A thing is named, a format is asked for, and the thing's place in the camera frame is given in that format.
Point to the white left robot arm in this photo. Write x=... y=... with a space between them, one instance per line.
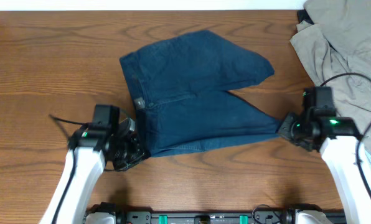
x=90 y=148

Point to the beige grey garment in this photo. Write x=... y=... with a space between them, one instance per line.
x=336 y=46

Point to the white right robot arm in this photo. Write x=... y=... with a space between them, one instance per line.
x=339 y=143

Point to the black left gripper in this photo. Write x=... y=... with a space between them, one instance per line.
x=131 y=154

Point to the black garment under beige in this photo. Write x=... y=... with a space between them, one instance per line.
x=303 y=16

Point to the dark blue shorts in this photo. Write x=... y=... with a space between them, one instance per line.
x=182 y=92

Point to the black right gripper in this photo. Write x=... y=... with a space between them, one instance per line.
x=287 y=128

